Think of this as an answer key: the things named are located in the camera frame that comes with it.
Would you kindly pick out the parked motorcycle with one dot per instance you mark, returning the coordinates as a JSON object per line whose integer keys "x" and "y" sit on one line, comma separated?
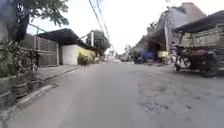
{"x": 138, "y": 58}

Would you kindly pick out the dark green tree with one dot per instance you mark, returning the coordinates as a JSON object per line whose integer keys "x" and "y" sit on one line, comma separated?
{"x": 100, "y": 40}

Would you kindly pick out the green bush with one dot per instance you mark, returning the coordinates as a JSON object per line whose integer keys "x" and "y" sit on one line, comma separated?
{"x": 83, "y": 59}

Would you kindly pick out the grey asphalt road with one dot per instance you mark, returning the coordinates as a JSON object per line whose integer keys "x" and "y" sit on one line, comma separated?
{"x": 110, "y": 96}

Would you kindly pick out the concrete utility pole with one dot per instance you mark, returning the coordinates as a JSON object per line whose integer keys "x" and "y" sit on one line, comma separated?
{"x": 92, "y": 38}

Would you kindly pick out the white and yellow building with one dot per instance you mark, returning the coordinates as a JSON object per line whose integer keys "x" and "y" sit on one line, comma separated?
{"x": 71, "y": 50}

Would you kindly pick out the row of buildings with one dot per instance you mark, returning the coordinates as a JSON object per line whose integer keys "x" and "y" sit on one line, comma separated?
{"x": 166, "y": 31}

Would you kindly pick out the corrugated metal fence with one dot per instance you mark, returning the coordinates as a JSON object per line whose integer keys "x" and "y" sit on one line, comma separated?
{"x": 43, "y": 50}

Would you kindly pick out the concrete kerb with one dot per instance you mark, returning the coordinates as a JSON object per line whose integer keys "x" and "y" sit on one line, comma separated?
{"x": 31, "y": 96}

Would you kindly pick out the motor tricycle with sidecar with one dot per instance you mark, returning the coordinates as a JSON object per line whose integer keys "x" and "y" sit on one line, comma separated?
{"x": 200, "y": 50}

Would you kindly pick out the large leafy tree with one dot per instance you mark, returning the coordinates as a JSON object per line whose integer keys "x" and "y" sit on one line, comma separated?
{"x": 40, "y": 10}

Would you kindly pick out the potted plants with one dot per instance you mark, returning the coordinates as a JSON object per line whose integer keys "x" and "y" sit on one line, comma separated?
{"x": 18, "y": 71}

